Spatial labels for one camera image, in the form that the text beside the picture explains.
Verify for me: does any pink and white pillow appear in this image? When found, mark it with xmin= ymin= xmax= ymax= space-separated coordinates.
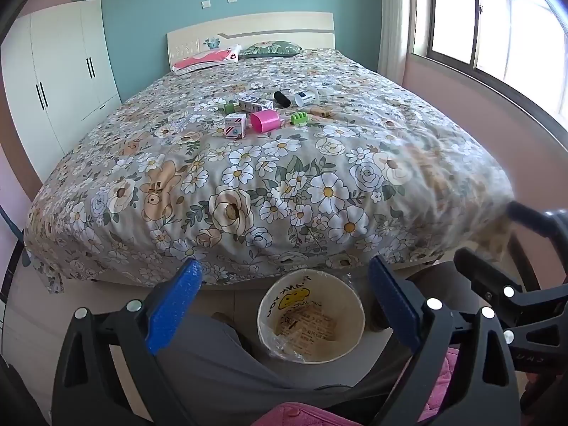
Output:
xmin=172 ymin=44 xmax=242 ymax=73

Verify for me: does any green floral pillow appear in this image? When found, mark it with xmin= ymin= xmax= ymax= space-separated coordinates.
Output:
xmin=240 ymin=41 xmax=302 ymax=58

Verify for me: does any window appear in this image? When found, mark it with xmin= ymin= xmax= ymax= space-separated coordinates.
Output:
xmin=410 ymin=0 xmax=568 ymax=111

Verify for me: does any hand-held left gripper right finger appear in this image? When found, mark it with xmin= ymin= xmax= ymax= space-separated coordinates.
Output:
xmin=369 ymin=255 xmax=522 ymax=426

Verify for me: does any blue rod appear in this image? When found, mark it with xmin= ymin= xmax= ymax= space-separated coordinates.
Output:
xmin=0 ymin=208 xmax=24 ymax=242

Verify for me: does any floral printed blanket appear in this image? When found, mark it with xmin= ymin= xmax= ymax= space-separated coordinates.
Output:
xmin=24 ymin=47 xmax=515 ymax=296

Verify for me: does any person's left leg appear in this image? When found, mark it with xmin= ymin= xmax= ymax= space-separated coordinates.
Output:
xmin=133 ymin=313 xmax=347 ymax=426

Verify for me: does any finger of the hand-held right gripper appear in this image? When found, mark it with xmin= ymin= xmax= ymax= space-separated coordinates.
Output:
xmin=453 ymin=247 xmax=541 ymax=321
xmin=506 ymin=201 xmax=568 ymax=249

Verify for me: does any small pink-print white carton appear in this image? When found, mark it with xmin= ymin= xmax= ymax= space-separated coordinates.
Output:
xmin=224 ymin=113 xmax=248 ymax=140

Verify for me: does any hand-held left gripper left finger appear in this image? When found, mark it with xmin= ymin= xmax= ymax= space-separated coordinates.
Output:
xmin=51 ymin=257 xmax=204 ymax=426

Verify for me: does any tall white milk carton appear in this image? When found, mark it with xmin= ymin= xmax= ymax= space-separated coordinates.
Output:
xmin=238 ymin=95 xmax=273 ymax=113

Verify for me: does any white wardrobe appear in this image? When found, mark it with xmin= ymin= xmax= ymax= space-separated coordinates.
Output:
xmin=0 ymin=0 xmax=121 ymax=182

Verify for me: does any white curtain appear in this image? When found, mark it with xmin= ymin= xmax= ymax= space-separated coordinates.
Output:
xmin=377 ymin=0 xmax=415 ymax=87

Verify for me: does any pink quilted cloth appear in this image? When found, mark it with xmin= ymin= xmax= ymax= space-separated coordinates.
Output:
xmin=260 ymin=346 xmax=466 ymax=426

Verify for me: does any cream bed headboard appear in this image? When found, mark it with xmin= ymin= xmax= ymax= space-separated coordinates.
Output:
xmin=167 ymin=12 xmax=335 ymax=72

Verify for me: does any pink plastic cup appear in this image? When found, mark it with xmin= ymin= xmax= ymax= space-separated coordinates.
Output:
xmin=250 ymin=111 xmax=281 ymax=134

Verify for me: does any round white waste bin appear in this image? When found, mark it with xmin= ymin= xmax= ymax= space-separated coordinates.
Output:
xmin=257 ymin=268 xmax=367 ymax=362

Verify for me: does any white cup with dark label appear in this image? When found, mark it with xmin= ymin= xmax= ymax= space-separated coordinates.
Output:
xmin=289 ymin=89 xmax=318 ymax=107

